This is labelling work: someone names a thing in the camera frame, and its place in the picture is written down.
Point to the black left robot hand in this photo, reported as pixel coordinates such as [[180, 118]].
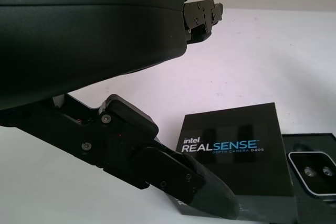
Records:
[[78, 37]]

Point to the small silver depth camera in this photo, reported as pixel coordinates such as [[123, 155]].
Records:
[[315, 174]]

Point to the black box lid blue print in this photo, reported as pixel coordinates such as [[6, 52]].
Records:
[[236, 171]]

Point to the black camera box base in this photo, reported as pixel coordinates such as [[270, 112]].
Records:
[[315, 208]]

